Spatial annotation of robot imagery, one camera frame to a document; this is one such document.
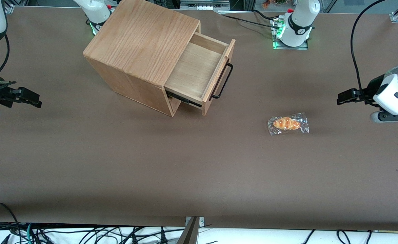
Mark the aluminium frame profile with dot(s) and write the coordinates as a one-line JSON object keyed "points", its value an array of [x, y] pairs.
{"points": [[202, 5]]}

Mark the grey camera mount bar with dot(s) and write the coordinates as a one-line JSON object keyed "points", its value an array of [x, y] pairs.
{"points": [[189, 235]]}

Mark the bread roll in clear wrapper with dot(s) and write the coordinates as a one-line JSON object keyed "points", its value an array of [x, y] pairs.
{"points": [[287, 123]]}

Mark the wooden drawer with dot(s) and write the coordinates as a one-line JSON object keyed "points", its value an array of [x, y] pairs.
{"points": [[194, 71]]}

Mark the wooden drawer cabinet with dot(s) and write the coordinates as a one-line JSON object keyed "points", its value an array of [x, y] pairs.
{"points": [[134, 44]]}

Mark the table cover sheet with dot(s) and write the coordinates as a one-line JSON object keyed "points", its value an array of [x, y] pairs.
{"points": [[199, 169]]}

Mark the small metal bracket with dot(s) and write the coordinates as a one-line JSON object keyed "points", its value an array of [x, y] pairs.
{"points": [[201, 222]]}

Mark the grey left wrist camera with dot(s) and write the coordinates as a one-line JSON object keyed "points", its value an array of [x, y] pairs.
{"points": [[389, 117]]}

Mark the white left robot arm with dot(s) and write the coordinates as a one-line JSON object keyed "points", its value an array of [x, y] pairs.
{"points": [[300, 20]]}

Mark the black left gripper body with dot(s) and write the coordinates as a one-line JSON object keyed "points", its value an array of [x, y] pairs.
{"points": [[372, 87]]}

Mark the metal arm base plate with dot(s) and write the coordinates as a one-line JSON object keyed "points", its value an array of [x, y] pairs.
{"points": [[302, 46]]}

